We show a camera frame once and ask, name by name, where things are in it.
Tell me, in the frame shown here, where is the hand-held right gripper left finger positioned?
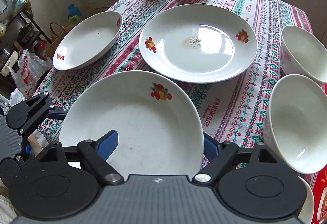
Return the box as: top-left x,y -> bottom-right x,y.
38,130 -> 125,186

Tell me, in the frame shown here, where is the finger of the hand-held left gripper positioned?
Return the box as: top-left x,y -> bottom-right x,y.
24,143 -> 35,162
15,91 -> 68,135

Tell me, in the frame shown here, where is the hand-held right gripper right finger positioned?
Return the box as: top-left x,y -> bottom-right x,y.
192,133 -> 284,186

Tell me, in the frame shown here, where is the white plate with fruit print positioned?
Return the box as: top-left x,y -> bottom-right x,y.
139,3 -> 258,84
58,70 -> 205,178
52,11 -> 123,71

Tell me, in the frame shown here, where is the patterned woven tablecloth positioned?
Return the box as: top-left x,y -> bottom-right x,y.
33,0 -> 327,183

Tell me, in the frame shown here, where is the red printed plastic bag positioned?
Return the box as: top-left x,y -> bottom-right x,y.
9,49 -> 39,97

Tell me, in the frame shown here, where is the woven basket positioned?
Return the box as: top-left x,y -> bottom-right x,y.
48,21 -> 68,43

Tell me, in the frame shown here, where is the dark cooking pot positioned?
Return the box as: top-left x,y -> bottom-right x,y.
17,24 -> 35,43

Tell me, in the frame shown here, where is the dark metal rack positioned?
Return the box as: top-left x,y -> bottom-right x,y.
0,7 -> 54,57

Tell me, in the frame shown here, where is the red gift box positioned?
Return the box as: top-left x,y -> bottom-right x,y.
310,163 -> 327,224

